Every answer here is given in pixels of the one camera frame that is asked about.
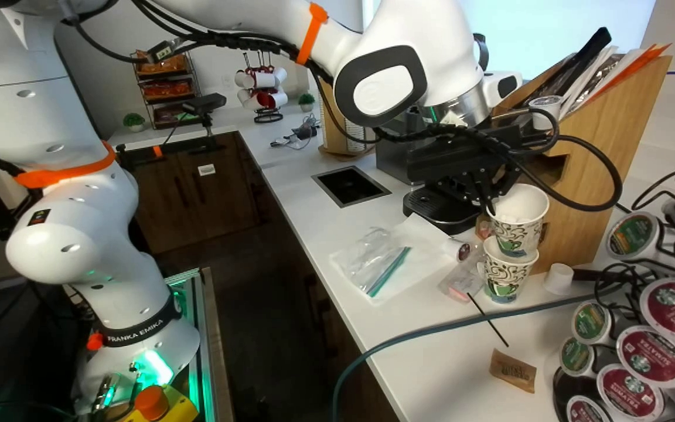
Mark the dark wooden cabinet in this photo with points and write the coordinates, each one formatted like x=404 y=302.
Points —
x=197 y=195

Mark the wooden condiment organizer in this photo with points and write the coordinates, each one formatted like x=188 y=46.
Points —
x=587 y=132

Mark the small green plant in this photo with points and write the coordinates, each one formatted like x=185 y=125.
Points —
x=306 y=100
x=131 y=120

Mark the black camera on stand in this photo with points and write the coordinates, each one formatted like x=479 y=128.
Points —
x=205 y=105

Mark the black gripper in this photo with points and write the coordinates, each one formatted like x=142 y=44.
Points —
x=456 y=168

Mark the green lid coffee pod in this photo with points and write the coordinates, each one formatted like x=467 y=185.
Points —
x=592 y=323
x=634 y=235
x=578 y=355

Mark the yellow emergency stop button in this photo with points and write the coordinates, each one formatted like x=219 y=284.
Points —
x=154 y=404

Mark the orange folder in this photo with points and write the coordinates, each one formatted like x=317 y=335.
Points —
x=642 y=60

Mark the black utensil bundle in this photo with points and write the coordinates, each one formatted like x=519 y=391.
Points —
x=579 y=60

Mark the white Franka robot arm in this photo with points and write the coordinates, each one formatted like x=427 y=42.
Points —
x=63 y=226

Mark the black silver coffee machine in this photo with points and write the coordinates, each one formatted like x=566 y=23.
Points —
x=438 y=213

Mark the thin black stir stick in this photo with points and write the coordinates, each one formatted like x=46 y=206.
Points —
x=488 y=321

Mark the stainless steel lidded bin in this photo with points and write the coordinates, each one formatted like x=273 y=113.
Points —
x=387 y=161

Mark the small bag with pink packets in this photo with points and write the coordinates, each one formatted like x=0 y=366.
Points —
x=462 y=283

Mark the snack display rack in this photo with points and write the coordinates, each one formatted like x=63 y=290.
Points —
x=165 y=91

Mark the plastic bag of green stirrers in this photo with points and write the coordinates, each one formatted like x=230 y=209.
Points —
x=375 y=262

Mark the white creamer cup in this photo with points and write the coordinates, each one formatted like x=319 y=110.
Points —
x=559 y=277

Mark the robot cart with green light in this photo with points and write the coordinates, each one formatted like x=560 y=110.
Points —
x=197 y=330

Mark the brown sugar packet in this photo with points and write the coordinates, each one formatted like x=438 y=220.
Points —
x=513 y=371

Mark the patterned paper coffee cup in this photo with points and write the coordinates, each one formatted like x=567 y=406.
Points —
x=510 y=277
x=522 y=230

